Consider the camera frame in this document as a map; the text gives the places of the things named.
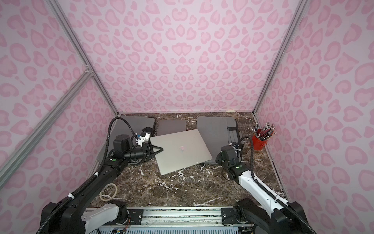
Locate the dark grey laptop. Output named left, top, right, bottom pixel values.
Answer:
left=157, top=120, right=187, bottom=136

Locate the silver laptop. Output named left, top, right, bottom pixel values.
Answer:
left=150, top=129, right=212, bottom=175

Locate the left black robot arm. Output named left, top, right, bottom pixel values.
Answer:
left=37, top=134, right=164, bottom=234

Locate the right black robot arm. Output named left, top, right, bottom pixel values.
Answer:
left=215, top=145, right=316, bottom=234

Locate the red pen cup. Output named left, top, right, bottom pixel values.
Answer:
left=252, top=134, right=267, bottom=151

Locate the pens bundle in cup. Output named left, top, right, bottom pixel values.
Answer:
left=252, top=123, right=276, bottom=141

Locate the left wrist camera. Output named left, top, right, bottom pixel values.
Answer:
left=136, top=132, right=151, bottom=147

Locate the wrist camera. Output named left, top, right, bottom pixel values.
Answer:
left=230, top=142, right=242, bottom=151
left=136, top=132, right=151, bottom=147

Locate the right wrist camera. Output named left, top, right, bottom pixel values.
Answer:
left=230, top=142, right=242, bottom=151

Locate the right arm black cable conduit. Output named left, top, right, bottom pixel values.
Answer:
left=236, top=136, right=318, bottom=234

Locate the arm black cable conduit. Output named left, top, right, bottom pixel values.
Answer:
left=36, top=116, right=138, bottom=234
left=236, top=136, right=318, bottom=234

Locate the beige coiled cable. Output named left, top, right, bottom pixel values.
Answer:
left=99, top=183, right=118, bottom=202

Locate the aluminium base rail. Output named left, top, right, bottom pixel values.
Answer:
left=82, top=204, right=253, bottom=234

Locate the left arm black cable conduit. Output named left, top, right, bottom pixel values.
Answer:
left=36, top=116, right=138, bottom=234

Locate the aluminium frame brace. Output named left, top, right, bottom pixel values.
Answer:
left=1, top=69, right=93, bottom=188

